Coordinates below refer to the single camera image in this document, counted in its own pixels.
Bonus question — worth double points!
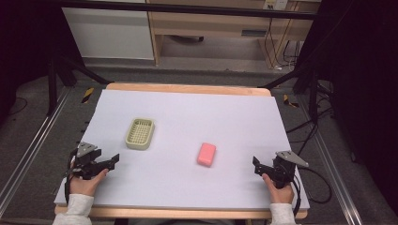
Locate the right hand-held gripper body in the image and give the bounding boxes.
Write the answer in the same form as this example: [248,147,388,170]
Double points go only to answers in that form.
[271,150,310,190]

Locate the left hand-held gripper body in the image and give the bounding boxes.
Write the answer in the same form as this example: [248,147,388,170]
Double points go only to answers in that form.
[70,142,103,181]

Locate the person's right hand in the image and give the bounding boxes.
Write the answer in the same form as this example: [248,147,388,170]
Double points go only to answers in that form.
[261,172,296,205]

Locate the person's left hand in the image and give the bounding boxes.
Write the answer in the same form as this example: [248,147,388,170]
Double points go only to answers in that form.
[69,168,110,198]

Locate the pink soap bar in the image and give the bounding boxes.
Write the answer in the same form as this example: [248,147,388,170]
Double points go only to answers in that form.
[196,142,218,168]

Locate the yellow black tape strip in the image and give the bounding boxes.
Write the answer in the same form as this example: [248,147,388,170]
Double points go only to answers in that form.
[283,94,300,110]
[81,86,95,104]

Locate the white table mat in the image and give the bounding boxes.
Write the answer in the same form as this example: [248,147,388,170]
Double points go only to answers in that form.
[54,89,311,211]

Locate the black metal stand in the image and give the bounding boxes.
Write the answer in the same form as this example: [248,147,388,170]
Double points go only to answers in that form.
[256,60,321,124]
[46,51,112,117]

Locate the wooden table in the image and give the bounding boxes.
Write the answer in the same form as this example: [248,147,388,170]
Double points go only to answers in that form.
[54,82,310,220]

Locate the black curtain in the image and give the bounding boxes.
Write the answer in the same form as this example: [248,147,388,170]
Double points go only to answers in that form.
[295,0,398,218]
[0,0,86,126]

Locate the white cabinet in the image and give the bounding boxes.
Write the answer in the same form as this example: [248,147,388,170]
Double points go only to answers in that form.
[61,7,155,61]

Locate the wooden desk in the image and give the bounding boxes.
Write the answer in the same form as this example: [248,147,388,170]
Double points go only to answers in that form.
[145,0,323,69]

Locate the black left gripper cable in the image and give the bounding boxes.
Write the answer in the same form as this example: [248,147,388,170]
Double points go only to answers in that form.
[63,147,80,204]

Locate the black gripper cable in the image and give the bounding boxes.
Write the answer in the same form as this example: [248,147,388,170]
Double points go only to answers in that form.
[290,166,333,218]
[63,147,80,204]

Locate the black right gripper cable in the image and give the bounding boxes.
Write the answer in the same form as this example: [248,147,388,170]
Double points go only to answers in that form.
[290,166,333,218]

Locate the black floor cables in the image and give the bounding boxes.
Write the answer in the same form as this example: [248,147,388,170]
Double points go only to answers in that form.
[285,79,335,156]

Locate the metal floor rail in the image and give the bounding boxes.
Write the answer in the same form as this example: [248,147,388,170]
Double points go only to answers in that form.
[0,88,72,218]
[296,93,359,225]

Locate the cables under desk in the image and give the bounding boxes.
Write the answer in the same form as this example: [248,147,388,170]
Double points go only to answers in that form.
[263,17,302,70]

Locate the white wall socket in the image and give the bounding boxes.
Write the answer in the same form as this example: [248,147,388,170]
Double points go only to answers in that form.
[263,0,288,11]

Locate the black frame bar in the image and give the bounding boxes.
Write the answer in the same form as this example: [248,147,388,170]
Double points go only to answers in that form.
[55,0,317,21]

